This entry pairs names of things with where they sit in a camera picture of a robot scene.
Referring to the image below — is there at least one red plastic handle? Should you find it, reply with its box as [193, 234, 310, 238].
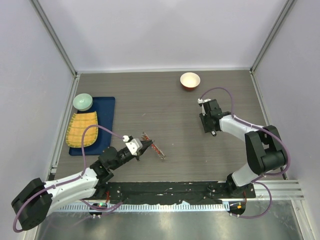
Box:
[144, 135, 163, 158]

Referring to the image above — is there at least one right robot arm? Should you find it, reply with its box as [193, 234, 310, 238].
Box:
[197, 98, 290, 198]

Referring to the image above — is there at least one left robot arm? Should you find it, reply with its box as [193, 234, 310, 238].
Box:
[11, 138, 153, 233]

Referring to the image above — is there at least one blue tray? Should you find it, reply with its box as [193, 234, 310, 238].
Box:
[76, 96, 116, 156]

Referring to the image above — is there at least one yellow woven plate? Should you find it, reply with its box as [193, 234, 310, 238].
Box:
[65, 111, 99, 148]

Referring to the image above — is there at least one pale green bowl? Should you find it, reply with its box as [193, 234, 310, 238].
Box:
[72, 93, 93, 112]

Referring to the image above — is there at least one red white bowl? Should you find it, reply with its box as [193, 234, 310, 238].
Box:
[180, 72, 201, 91]

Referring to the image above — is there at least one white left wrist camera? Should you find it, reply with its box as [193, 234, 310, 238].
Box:
[122, 135, 143, 156]

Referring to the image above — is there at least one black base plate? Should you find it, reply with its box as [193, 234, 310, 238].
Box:
[79, 180, 257, 206]

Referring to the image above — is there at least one white slotted cable duct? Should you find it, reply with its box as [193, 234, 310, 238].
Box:
[54, 201, 230, 213]

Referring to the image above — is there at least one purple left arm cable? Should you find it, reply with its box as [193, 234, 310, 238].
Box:
[12, 124, 126, 233]

